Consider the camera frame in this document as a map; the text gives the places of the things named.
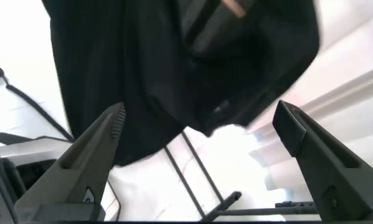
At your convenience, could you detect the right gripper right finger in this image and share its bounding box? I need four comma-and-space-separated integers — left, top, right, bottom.
272, 99, 373, 222

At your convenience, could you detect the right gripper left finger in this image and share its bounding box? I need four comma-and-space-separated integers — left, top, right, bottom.
14, 101, 127, 223

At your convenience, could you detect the black garment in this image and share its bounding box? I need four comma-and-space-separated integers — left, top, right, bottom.
41, 0, 321, 166

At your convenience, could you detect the pink clothes hanger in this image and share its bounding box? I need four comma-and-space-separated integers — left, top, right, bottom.
222, 0, 247, 18

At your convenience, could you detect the black clothes rack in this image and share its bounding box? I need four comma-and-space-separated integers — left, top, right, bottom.
164, 132, 318, 222

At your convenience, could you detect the white curtain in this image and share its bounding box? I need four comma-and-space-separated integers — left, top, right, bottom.
245, 0, 373, 191

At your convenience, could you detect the black cable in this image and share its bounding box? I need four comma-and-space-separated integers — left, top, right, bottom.
4, 83, 75, 142

